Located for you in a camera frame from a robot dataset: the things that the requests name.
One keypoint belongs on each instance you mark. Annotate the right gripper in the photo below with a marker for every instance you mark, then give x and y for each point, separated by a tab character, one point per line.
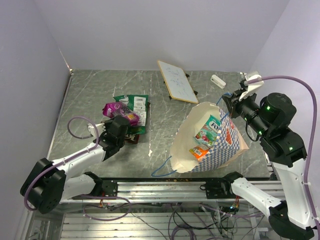
233	102

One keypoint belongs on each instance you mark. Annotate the brown Kettle chips bag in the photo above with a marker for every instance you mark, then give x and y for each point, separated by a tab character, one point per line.
132	138

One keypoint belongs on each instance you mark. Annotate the purple candy bag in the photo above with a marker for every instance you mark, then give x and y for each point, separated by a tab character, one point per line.
114	109

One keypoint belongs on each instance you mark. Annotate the green snack packet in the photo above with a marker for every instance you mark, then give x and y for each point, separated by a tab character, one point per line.
139	104

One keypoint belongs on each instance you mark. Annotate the blue checkered paper bag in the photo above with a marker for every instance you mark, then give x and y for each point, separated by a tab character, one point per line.
228	146

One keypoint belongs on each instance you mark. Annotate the orange snack packet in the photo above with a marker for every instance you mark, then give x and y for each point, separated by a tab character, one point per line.
199	152

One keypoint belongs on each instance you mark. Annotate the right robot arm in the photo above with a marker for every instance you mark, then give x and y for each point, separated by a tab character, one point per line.
290	218

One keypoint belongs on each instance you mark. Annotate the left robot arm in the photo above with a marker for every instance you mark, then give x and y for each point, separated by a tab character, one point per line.
51	182

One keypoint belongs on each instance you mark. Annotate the teal Fox's candy bag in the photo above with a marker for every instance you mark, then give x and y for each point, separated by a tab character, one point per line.
207	135

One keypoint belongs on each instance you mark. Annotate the white eraser block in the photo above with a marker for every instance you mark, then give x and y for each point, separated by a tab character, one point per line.
218	81

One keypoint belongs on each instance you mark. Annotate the small yellow-framed whiteboard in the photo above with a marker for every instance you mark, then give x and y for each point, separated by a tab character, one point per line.
177	83

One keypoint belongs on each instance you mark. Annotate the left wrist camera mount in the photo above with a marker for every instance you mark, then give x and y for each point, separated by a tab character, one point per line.
95	130

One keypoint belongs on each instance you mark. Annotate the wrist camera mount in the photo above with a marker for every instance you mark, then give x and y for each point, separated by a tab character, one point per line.
95	130
252	82

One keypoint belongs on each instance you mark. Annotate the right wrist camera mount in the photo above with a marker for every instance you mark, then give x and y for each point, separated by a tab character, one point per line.
252	82

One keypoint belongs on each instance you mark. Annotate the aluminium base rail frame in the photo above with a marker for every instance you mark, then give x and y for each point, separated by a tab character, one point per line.
153	209

